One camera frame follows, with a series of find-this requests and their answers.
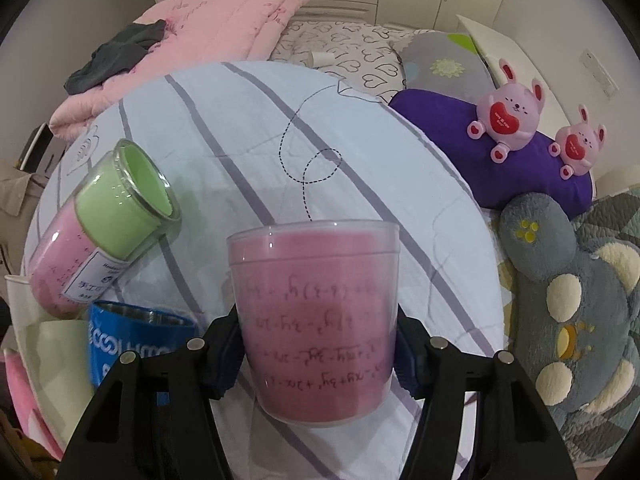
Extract blue black metal can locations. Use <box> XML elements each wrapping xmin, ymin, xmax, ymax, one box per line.
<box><xmin>88</xmin><ymin>300</ymin><xmax>198</xmax><ymax>389</ymax></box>

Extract beige jacket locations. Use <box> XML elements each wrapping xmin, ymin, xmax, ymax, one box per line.
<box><xmin>0</xmin><ymin>160</ymin><xmax>49</xmax><ymax>278</ymax></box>

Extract heart pattern bedsheet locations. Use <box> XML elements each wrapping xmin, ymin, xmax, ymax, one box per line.
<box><xmin>270</xmin><ymin>21</ymin><xmax>414</xmax><ymax>103</ymax></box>

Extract white paper cup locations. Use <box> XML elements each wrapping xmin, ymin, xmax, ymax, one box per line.
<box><xmin>4</xmin><ymin>275</ymin><xmax>39</xmax><ymax>354</ymax></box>

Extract pink green glass cup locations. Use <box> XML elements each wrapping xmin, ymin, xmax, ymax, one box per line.
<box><xmin>27</xmin><ymin>139</ymin><xmax>181</xmax><ymax>318</ymax></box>

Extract pale green cup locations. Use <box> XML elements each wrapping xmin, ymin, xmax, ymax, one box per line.
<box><xmin>17</xmin><ymin>320</ymin><xmax>93</xmax><ymax>450</ymax></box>

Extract purple plush pillow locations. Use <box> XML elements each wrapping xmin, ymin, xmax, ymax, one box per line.
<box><xmin>390</xmin><ymin>89</ymin><xmax>593</xmax><ymax>219</ymax></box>

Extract small pink bunny toy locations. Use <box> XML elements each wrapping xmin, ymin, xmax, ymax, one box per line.
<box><xmin>548</xmin><ymin>104</ymin><xmax>606</xmax><ymax>180</ymax></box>

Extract grey flower pillow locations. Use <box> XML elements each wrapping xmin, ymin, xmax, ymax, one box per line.
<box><xmin>393</xmin><ymin>30</ymin><xmax>496</xmax><ymax>104</ymax></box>

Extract grey dinosaur plush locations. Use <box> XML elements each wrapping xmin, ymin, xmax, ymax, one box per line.
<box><xmin>498</xmin><ymin>193</ymin><xmax>639</xmax><ymax>414</ymax></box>

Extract dark grey garment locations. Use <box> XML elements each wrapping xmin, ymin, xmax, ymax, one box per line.
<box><xmin>63</xmin><ymin>20</ymin><xmax>166</xmax><ymax>96</ymax></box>

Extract large pink bunny toy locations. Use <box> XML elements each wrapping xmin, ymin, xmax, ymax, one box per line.
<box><xmin>466</xmin><ymin>58</ymin><xmax>546</xmax><ymax>164</ymax></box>

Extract pink quilt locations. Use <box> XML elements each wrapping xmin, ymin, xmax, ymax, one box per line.
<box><xmin>49</xmin><ymin>0</ymin><xmax>309</xmax><ymax>141</ymax></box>

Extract pink clear plastic cup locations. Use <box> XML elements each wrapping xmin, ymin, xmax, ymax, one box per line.
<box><xmin>228</xmin><ymin>220</ymin><xmax>400</xmax><ymax>426</ymax></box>

